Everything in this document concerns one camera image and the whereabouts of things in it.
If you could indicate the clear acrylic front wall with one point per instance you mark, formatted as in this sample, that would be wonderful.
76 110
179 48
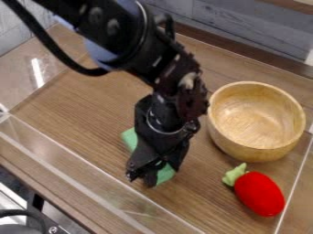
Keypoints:
90 195

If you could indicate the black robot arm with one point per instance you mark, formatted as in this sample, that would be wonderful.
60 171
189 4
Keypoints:
131 40

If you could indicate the red plush strawberry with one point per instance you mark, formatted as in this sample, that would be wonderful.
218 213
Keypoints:
255 190

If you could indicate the green rectangular block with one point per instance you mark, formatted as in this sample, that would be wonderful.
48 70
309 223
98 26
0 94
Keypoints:
166 171

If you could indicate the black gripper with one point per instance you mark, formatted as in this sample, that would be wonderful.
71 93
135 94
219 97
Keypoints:
158 146

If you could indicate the brown wooden bowl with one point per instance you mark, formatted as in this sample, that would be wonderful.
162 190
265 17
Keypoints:
255 121

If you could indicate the black metal table bracket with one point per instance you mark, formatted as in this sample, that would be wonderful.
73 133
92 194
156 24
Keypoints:
39 220

